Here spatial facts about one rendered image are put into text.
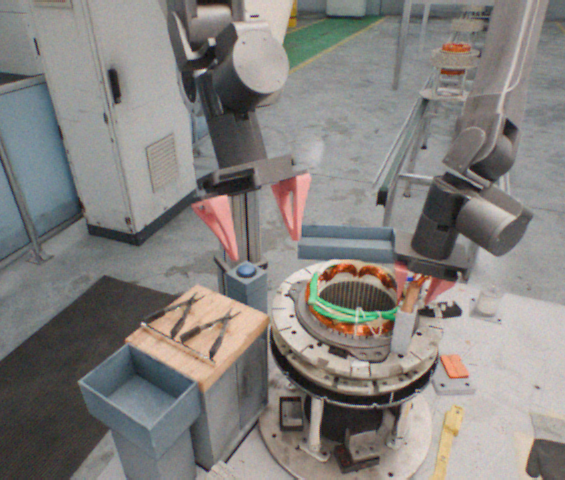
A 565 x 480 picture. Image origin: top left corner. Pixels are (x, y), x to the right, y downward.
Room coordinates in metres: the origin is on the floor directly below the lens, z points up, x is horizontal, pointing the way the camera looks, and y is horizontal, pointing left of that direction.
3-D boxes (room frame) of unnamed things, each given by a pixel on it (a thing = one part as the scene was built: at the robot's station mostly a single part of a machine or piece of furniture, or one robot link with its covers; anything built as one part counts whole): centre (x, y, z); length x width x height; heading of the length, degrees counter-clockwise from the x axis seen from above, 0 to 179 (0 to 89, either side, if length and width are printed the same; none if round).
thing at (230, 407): (0.63, 0.15, 0.91); 0.19 x 0.19 x 0.26; 57
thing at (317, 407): (0.54, -0.08, 0.91); 0.02 x 0.02 x 0.21
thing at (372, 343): (0.65, -0.15, 1.05); 0.22 x 0.22 x 0.12
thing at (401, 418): (0.57, -0.26, 0.91); 0.02 x 0.02 x 0.21
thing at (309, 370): (0.54, -0.06, 1.06); 0.09 x 0.04 x 0.01; 63
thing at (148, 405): (0.50, 0.23, 0.92); 0.17 x 0.11 x 0.28; 57
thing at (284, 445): (0.65, -0.15, 0.80); 0.39 x 0.39 x 0.01
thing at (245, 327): (0.63, 0.15, 1.05); 0.20 x 0.19 x 0.02; 147
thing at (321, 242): (0.96, -0.18, 0.92); 0.25 x 0.11 x 0.28; 85
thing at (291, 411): (0.61, -0.03, 0.83); 0.05 x 0.04 x 0.02; 1
